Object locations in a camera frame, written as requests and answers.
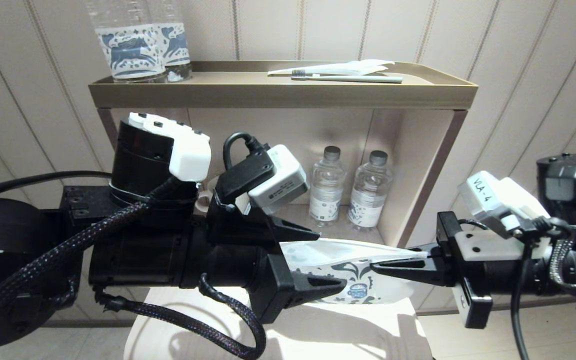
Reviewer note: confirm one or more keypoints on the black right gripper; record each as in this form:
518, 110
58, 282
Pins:
475, 305

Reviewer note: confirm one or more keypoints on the large blue-label water bottle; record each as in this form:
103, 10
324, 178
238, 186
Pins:
178, 42
130, 52

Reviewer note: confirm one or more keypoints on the grey toothbrush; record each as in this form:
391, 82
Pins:
363, 79

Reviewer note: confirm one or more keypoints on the white blue horse-print bag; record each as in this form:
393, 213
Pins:
338, 260

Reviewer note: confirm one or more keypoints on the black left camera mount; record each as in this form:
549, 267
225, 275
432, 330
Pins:
238, 220

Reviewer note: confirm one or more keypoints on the beige open shelf cabinet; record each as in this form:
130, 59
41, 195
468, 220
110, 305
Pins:
398, 150

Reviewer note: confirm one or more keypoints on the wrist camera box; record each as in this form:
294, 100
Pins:
493, 200
283, 182

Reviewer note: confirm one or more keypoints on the small clear water bottle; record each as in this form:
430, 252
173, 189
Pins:
369, 195
327, 192

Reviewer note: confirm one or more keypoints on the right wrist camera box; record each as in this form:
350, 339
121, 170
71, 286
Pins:
493, 200

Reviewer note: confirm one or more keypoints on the white paper wrapper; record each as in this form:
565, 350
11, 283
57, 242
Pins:
348, 68

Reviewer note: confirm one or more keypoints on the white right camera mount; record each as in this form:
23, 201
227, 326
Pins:
493, 246

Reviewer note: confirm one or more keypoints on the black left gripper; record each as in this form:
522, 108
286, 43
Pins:
273, 290

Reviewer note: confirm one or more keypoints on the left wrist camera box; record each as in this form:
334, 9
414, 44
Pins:
283, 182

